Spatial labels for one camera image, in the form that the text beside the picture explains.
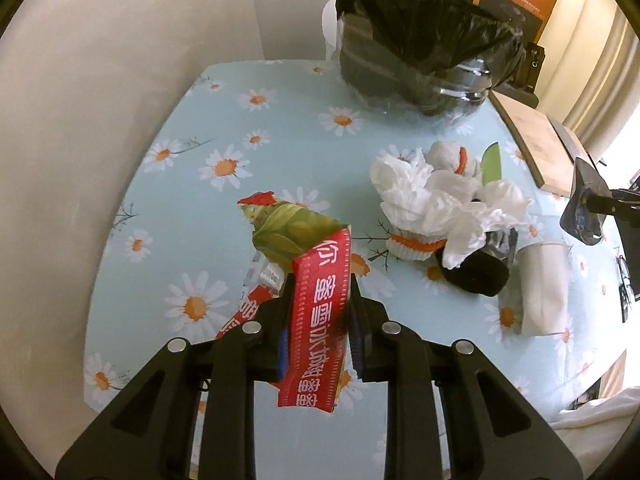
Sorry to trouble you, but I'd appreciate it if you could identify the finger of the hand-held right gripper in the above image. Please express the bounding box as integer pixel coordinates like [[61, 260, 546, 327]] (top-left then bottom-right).
[[560, 199, 607, 247]]

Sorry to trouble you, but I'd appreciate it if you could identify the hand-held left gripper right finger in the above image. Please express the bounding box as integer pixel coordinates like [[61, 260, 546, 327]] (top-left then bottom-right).
[[347, 272, 583, 480]]

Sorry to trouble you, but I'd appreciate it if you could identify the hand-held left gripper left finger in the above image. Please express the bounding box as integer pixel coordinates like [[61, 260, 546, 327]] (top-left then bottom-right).
[[55, 272, 299, 480]]

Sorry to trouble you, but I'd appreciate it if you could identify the red and green printed wrapper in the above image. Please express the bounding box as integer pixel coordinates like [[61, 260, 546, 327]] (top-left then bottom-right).
[[215, 191, 354, 415]]

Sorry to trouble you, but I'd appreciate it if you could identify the glossy black plastic wrapper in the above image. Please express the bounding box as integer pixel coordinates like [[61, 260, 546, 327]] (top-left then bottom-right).
[[486, 229, 519, 267]]

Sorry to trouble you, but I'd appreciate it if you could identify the grey knit glove orange cuff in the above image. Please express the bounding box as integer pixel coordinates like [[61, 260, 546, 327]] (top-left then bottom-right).
[[428, 140, 482, 196]]

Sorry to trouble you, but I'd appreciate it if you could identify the clear bin with black bag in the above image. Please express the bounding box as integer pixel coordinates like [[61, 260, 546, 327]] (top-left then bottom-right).
[[334, 0, 526, 120]]

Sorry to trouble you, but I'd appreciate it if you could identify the wooden cutting board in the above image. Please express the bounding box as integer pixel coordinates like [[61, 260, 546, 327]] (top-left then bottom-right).
[[489, 90, 589, 196]]

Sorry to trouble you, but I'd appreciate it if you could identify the white paper cup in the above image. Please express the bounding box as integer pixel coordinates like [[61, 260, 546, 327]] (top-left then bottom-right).
[[515, 241, 575, 337]]

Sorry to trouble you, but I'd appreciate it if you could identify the crumpled white tissue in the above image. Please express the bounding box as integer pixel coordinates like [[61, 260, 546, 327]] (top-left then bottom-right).
[[369, 152, 438, 231], [440, 180, 534, 269]]

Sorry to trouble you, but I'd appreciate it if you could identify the green wrapper piece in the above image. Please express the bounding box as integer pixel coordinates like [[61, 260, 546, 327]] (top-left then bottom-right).
[[480, 143, 504, 189]]

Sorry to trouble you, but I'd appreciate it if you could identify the white knit glove orange cuff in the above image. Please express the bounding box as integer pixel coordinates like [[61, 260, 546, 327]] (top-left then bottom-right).
[[387, 229, 449, 262]]

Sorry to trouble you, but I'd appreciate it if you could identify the beige curtain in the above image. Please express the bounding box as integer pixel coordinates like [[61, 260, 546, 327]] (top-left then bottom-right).
[[537, 0, 639, 161]]

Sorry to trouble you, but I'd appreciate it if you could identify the black device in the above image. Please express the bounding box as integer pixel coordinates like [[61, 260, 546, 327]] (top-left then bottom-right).
[[514, 42, 546, 94]]

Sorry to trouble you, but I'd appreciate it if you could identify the orange cardboard box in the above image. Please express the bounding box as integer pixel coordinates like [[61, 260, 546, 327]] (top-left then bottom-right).
[[472, 0, 559, 45]]

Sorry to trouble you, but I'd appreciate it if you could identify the daisy print tablecloth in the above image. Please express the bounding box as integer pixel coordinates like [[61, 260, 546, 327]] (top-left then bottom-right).
[[82, 59, 632, 423]]

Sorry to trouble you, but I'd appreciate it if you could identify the white chair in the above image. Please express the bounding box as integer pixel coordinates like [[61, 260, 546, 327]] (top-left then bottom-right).
[[321, 0, 342, 62]]

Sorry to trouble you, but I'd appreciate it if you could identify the cleaver with black handle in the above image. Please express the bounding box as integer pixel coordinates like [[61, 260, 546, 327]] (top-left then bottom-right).
[[547, 116, 604, 169]]

